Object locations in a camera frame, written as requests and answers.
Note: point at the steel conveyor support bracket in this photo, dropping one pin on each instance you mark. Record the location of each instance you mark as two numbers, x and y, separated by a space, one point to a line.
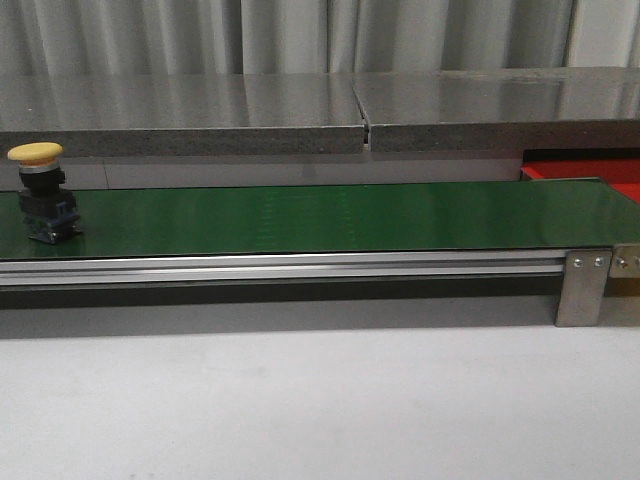
584 281

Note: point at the steel conveyor end bracket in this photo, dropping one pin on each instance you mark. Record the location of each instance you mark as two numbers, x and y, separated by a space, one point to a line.
625 261

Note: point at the left grey stone slab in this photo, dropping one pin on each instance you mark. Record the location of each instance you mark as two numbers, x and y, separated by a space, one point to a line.
183 115

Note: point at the aluminium conveyor side rail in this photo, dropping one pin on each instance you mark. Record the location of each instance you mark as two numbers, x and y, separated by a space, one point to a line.
62 272

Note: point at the green conveyor belt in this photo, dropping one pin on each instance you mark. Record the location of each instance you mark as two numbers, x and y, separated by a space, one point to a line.
340 218

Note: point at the grey pleated curtain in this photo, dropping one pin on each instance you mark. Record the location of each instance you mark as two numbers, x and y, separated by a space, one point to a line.
255 37

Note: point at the red plastic tray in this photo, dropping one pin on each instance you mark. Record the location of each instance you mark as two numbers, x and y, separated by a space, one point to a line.
617 167

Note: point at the grey stone slab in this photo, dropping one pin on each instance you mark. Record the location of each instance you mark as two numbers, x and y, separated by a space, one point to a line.
183 115
508 109

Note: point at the yellow mushroom push button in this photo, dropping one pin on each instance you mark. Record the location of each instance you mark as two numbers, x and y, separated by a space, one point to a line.
50 212

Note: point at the right grey stone slab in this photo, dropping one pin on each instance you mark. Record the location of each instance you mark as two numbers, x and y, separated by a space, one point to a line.
508 109

